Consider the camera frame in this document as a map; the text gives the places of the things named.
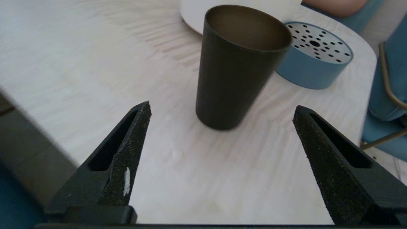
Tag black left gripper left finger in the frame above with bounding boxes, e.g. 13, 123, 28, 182
45, 101, 152, 213

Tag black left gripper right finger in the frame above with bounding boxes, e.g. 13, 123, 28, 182
293, 105, 407, 226

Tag black plastic cup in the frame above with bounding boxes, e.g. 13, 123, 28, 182
195, 4, 293, 131

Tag round grey drip tray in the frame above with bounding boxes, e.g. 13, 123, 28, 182
275, 21, 354, 90

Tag large dark tea dispenser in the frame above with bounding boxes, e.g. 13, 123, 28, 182
180, 0, 302, 36

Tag pink bolster cushion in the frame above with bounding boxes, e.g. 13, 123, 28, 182
300, 0, 368, 18

